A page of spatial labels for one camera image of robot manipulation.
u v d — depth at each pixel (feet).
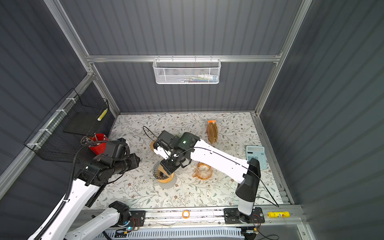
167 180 2.52
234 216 2.37
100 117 2.63
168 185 2.69
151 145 3.27
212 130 3.25
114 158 1.68
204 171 2.92
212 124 3.33
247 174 1.39
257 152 3.09
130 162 2.07
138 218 2.37
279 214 2.41
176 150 1.58
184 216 2.44
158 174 2.51
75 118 2.53
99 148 2.88
